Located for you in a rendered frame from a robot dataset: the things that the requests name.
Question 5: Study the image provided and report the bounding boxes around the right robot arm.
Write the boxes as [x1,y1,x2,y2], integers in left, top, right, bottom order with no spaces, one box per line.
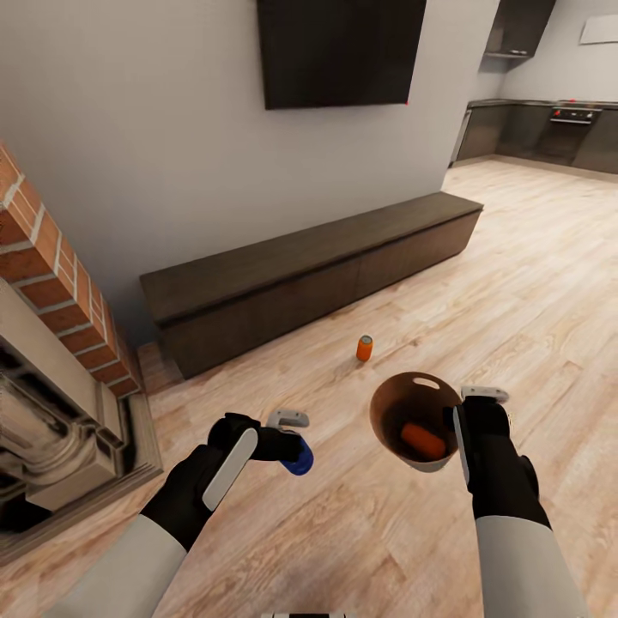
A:
[442,385,591,618]

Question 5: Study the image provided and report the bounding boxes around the trash can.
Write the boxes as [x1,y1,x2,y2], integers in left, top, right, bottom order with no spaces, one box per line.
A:
[369,372,463,473]

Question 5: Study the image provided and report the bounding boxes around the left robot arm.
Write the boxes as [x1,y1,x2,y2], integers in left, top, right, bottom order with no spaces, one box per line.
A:
[39,409,310,618]

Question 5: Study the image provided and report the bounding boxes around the can of soda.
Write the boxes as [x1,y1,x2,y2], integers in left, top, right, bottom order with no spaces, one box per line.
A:
[357,336,373,361]
[281,437,313,475]
[397,422,448,464]

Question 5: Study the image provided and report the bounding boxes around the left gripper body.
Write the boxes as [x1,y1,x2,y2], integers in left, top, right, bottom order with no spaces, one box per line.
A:
[261,428,303,463]

